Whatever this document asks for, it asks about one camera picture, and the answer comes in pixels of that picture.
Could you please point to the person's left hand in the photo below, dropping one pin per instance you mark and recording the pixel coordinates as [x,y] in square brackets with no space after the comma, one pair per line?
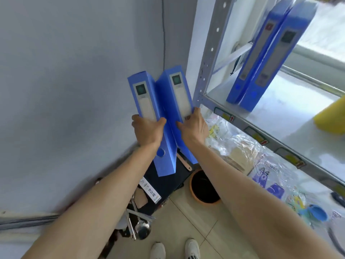
[147,132]

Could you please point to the person's right hand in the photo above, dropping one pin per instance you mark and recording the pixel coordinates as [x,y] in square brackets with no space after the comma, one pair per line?
[195,130]

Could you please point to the person's left thumb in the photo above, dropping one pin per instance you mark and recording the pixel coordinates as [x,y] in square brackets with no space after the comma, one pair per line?
[161,124]

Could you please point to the person's right thumb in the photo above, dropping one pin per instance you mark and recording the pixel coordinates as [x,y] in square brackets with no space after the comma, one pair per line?
[182,126]

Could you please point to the blue file box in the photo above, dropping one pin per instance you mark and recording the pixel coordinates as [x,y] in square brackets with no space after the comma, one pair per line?
[144,94]
[253,53]
[176,88]
[277,56]

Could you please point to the person's right forearm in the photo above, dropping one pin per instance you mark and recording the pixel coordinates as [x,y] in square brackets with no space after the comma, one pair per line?
[250,202]

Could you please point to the person's left forearm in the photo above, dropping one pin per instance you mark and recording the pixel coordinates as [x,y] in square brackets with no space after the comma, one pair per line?
[97,202]

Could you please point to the clear bag with yellow print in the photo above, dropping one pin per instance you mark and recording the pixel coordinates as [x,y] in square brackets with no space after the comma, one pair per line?
[215,132]

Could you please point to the wooden stick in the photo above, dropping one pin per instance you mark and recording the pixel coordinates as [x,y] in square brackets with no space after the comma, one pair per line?
[184,162]

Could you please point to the black box with white label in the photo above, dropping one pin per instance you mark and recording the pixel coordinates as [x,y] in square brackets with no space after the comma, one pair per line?
[167,184]

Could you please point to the orange bin with black liner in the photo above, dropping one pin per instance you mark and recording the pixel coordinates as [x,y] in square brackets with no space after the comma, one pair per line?
[203,187]

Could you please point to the plastic pack of brown envelopes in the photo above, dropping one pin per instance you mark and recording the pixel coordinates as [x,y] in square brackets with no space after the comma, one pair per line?
[240,156]

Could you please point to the grey metal shelf rack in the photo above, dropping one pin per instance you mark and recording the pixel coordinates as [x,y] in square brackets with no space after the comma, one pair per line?
[213,48]

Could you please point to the paper pack with blue print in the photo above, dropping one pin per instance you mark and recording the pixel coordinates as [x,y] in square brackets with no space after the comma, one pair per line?
[269,176]

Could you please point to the metal ladle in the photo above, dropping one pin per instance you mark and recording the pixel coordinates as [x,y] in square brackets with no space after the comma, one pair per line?
[142,229]

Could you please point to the person's right white shoe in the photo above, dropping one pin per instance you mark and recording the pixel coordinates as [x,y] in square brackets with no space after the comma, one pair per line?
[192,249]

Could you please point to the person's white shoe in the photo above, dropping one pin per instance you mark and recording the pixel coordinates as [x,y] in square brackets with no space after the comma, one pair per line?
[157,251]
[192,249]

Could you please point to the person's left white shoe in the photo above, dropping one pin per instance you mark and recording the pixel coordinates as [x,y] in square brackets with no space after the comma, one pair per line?
[157,251]

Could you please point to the colourful plastic packet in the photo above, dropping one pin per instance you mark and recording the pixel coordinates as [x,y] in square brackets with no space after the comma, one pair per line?
[296,203]

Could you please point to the yellow plastic container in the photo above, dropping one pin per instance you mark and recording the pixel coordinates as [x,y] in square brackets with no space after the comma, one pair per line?
[333,117]

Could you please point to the grey wall pipe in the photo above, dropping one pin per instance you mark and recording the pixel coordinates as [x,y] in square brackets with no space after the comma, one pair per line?
[27,221]

